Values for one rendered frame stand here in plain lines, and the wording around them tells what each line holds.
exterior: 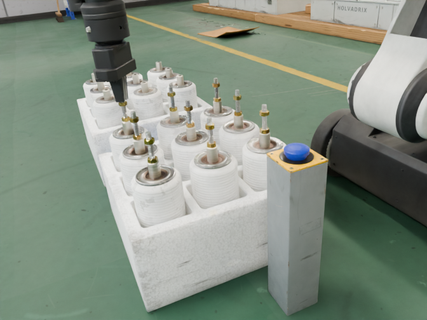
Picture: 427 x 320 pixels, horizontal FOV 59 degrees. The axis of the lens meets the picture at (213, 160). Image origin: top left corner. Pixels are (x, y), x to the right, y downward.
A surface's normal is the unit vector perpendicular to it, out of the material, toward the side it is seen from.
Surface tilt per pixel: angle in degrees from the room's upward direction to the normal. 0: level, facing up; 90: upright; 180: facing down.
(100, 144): 90
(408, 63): 51
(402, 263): 0
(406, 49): 65
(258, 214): 90
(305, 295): 90
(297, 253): 90
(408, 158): 46
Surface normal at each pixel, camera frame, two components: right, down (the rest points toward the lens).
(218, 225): 0.40, 0.40
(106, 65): -0.26, 0.47
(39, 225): -0.07, -0.88
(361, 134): -0.70, -0.43
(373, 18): -0.90, 0.26
